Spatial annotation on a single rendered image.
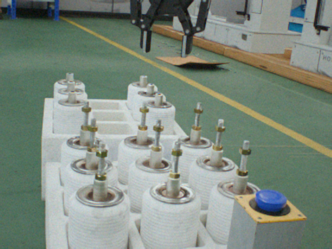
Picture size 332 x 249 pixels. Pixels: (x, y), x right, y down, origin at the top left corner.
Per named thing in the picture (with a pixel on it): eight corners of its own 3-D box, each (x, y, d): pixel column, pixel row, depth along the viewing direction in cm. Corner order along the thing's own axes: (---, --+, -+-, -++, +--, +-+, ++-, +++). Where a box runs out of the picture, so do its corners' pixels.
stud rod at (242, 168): (243, 184, 76) (250, 142, 74) (238, 184, 76) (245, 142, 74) (241, 181, 77) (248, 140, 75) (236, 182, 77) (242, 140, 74)
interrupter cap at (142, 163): (169, 178, 80) (170, 174, 80) (129, 170, 82) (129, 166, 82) (179, 163, 87) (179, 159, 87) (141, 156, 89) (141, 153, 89)
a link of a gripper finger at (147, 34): (152, 30, 79) (150, 51, 80) (148, 29, 79) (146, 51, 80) (147, 31, 77) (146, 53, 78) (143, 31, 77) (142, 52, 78)
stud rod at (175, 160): (172, 187, 73) (176, 143, 70) (169, 184, 73) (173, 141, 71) (177, 186, 73) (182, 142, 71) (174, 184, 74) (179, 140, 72)
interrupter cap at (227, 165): (242, 168, 87) (243, 165, 87) (215, 176, 83) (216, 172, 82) (214, 155, 93) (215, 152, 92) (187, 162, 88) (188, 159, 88)
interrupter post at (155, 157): (159, 169, 83) (160, 153, 82) (147, 168, 84) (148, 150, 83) (162, 165, 85) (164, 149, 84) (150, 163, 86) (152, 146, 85)
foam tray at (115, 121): (155, 149, 164) (159, 100, 159) (183, 198, 128) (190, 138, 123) (44, 148, 155) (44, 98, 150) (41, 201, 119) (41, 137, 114)
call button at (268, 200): (275, 201, 60) (277, 187, 60) (290, 216, 57) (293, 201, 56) (248, 203, 59) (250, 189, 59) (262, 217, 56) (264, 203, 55)
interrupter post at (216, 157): (223, 166, 87) (226, 150, 87) (215, 168, 86) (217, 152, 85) (214, 162, 89) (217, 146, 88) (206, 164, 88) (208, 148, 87)
